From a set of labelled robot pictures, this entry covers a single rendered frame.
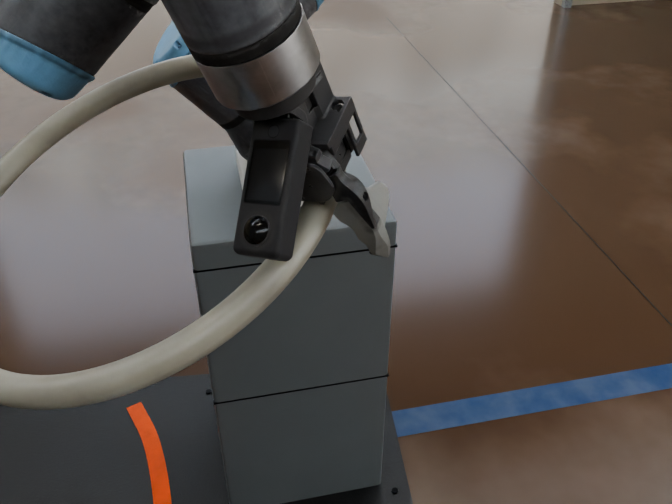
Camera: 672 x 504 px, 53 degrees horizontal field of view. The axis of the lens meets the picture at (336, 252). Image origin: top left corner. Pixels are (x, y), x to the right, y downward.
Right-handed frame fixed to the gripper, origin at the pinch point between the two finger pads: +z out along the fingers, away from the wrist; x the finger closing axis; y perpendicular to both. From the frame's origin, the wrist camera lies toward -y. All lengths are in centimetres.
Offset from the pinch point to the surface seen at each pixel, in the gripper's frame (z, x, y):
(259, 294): -7.2, 0.9, -10.3
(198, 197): 36, 58, 36
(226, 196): 38, 53, 38
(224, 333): -6.6, 2.9, -14.2
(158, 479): 105, 87, -5
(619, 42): 266, 16, 391
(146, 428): 107, 101, 8
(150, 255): 124, 153, 78
